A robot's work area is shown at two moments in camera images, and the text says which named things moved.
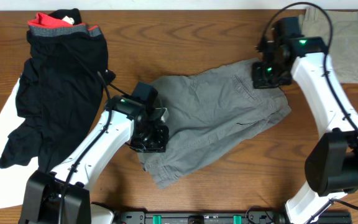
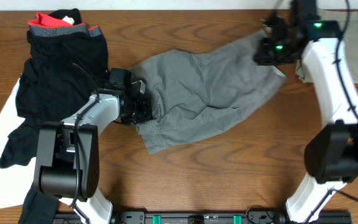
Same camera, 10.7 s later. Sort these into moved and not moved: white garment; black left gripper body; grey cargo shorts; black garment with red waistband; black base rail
Moved: black left gripper body; grey cargo shorts
Not moved: white garment; black base rail; black garment with red waistband
